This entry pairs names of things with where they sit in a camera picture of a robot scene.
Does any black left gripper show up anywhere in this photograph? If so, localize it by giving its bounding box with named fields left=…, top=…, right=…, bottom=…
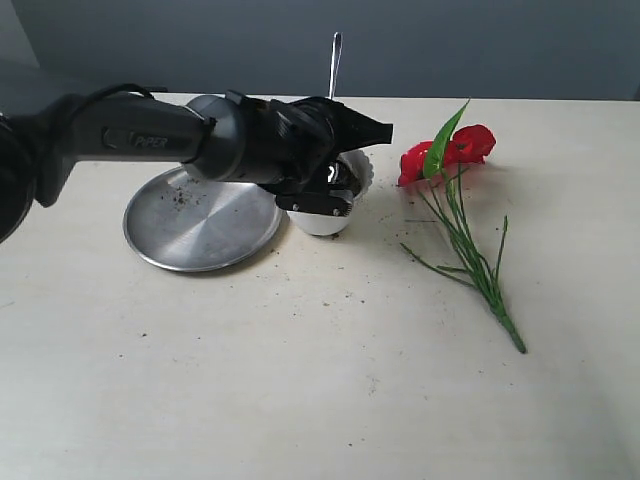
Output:
left=239, top=96, right=393, bottom=217

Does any stainless steel spork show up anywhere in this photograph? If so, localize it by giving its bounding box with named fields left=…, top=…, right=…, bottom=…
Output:
left=327, top=32, right=343, bottom=100

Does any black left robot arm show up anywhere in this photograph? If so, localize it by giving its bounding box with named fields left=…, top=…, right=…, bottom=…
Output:
left=1, top=84, right=393, bottom=237

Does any white scalloped flower pot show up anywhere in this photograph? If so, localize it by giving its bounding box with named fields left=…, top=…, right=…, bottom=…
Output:
left=287, top=150, right=374, bottom=237

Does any artificial red flower stem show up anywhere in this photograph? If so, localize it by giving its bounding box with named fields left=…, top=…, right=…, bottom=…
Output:
left=397, top=100, right=528, bottom=355

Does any round stainless steel plate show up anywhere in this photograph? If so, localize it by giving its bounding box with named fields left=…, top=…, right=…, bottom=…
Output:
left=123, top=167, right=282, bottom=273

